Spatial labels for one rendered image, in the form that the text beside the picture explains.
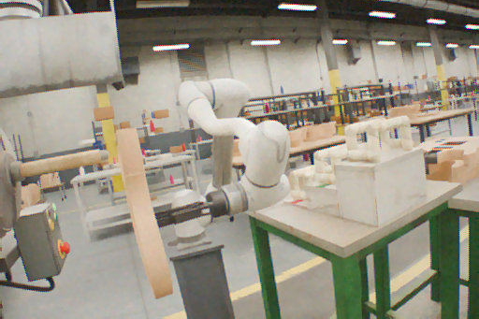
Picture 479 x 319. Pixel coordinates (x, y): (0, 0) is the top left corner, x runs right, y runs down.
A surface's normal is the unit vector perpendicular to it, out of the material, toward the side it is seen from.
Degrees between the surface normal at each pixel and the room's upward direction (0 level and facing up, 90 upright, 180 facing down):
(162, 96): 90
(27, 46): 90
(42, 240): 90
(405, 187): 90
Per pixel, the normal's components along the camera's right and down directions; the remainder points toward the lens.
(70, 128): 0.41, -0.02
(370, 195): -0.88, 0.17
